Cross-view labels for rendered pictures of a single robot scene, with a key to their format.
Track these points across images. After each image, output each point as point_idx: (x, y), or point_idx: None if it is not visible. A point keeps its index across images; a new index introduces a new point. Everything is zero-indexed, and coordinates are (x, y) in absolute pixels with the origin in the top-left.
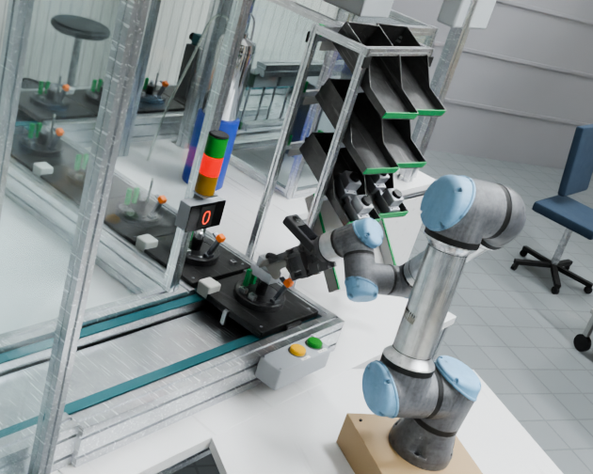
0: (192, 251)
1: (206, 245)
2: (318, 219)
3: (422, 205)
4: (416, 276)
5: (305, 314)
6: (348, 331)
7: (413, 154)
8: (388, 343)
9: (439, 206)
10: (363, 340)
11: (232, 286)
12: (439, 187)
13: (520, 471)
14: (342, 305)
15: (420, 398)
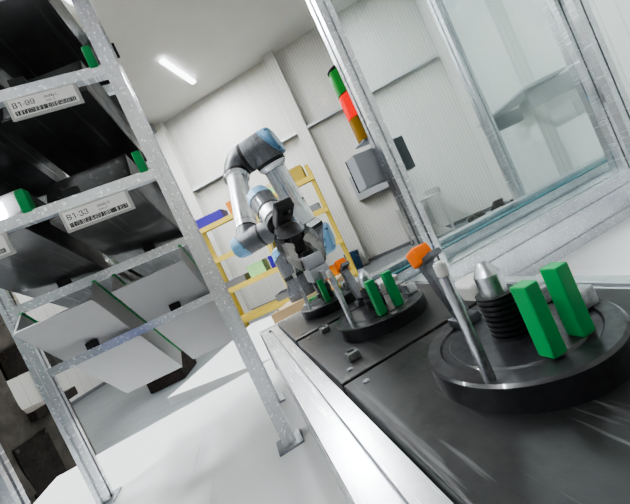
0: (386, 298)
1: (353, 318)
2: (200, 272)
3: (277, 142)
4: (292, 182)
5: (296, 313)
6: (229, 396)
7: None
8: (206, 396)
9: (278, 140)
10: (228, 390)
11: (352, 303)
12: (271, 132)
13: (250, 335)
14: (180, 442)
15: None
